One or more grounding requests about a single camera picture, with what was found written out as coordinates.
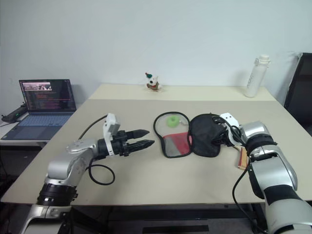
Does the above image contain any green foam ring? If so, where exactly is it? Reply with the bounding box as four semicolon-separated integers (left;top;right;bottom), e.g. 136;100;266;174
166;116;180;128

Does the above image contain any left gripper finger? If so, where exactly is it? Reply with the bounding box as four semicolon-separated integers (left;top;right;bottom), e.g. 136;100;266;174
126;139;156;154
126;129;150;139

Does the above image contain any black zippered paddle case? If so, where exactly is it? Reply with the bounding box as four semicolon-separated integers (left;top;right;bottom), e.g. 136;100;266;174
153;110;223;159

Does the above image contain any table tennis paddle wooden handle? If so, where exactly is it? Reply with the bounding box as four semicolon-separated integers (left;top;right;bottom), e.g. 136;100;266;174
212;136;250;170

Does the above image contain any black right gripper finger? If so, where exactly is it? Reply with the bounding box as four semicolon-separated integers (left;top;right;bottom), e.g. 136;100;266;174
211;134;229;147

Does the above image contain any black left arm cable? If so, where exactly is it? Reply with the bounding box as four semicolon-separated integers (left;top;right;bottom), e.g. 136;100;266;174
80;115;116;187

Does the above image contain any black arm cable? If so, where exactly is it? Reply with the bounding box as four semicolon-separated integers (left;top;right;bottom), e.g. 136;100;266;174
228;123;269;234
80;115;116;187

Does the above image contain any small plush dog toy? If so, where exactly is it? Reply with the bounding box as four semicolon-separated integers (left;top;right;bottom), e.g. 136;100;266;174
144;71;163;93

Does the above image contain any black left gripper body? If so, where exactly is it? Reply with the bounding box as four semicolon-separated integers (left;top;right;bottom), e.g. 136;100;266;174
111;130;130;157

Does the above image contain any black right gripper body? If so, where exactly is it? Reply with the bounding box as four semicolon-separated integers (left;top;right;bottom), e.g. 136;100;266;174
212;116;232;138

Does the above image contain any black office chair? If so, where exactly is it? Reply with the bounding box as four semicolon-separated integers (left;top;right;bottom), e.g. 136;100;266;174
283;52;312;137

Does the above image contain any white water bottle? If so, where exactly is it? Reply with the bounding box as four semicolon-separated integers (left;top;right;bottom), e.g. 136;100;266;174
245;54;272;98

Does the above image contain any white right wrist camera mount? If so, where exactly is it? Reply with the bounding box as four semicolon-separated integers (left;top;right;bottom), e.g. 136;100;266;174
218;112;241;147

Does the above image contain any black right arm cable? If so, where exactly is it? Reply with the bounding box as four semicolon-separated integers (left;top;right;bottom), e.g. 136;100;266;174
228;123;269;234

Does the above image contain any dark table frame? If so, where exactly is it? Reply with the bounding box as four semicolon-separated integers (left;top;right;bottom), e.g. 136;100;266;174
72;204;268;234

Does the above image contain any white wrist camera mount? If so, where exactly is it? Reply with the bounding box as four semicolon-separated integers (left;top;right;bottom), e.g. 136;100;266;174
218;112;241;147
101;113;122;142

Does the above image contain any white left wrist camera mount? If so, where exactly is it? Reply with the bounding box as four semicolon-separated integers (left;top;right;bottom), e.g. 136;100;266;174
101;113;122;142

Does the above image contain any black handheld controller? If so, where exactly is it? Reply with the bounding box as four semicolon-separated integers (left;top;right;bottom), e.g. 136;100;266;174
0;102;27;123

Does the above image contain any open laptop computer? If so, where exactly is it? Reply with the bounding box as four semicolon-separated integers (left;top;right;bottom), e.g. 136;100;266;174
3;78;78;142

